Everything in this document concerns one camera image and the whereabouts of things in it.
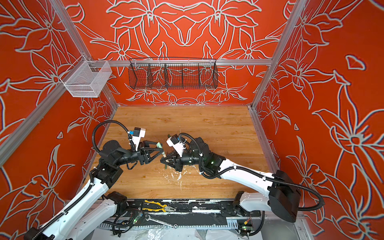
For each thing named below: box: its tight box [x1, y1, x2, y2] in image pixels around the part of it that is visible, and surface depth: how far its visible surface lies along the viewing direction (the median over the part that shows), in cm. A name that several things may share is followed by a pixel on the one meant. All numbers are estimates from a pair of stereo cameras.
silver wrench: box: [144, 214, 178, 230], surface depth 71 cm
